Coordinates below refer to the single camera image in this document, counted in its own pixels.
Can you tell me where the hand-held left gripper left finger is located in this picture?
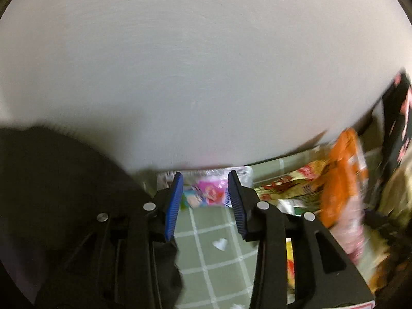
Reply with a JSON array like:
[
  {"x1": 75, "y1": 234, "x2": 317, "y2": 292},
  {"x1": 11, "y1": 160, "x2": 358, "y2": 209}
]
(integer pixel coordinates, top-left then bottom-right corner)
[{"x1": 35, "y1": 172, "x2": 184, "y2": 309}]

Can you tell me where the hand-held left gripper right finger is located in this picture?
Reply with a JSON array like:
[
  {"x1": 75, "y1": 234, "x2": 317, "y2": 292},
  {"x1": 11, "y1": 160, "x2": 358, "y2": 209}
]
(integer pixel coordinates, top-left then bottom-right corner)
[{"x1": 227, "y1": 170, "x2": 376, "y2": 309}]

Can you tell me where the pink snack wrapper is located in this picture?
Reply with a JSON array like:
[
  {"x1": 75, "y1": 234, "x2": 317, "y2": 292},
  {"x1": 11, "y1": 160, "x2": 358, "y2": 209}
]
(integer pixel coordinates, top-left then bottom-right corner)
[{"x1": 156, "y1": 166, "x2": 253, "y2": 208}]

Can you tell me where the yellow red-print snack packet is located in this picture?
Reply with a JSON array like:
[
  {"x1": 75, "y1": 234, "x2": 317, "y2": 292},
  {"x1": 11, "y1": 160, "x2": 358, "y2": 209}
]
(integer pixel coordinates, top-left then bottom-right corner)
[{"x1": 253, "y1": 159, "x2": 335, "y2": 216}]

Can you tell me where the orange snack packet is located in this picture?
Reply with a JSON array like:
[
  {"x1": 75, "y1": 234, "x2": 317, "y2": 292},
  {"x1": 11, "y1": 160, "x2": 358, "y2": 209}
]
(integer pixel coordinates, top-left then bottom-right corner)
[{"x1": 320, "y1": 128, "x2": 371, "y2": 232}]

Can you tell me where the pale pink plastic wrapper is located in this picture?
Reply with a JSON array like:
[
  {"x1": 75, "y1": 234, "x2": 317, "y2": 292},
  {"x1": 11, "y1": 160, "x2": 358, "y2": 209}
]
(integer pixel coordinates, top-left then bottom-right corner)
[{"x1": 335, "y1": 219, "x2": 367, "y2": 268}]

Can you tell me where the green checked bed sheet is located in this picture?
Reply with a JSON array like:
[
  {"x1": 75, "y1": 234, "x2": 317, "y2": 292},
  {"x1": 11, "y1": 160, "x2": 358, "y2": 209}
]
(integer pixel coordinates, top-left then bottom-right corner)
[{"x1": 142, "y1": 148, "x2": 387, "y2": 309}]

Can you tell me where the yellow flat packet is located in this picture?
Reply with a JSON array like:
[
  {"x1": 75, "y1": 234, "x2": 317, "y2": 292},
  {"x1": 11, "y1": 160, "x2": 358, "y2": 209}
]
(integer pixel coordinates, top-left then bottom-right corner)
[{"x1": 286, "y1": 238, "x2": 296, "y2": 295}]

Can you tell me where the black pink-print garment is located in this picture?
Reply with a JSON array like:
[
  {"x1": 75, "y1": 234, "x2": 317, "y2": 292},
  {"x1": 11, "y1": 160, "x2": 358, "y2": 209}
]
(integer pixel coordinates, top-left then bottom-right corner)
[{"x1": 381, "y1": 71, "x2": 412, "y2": 213}]

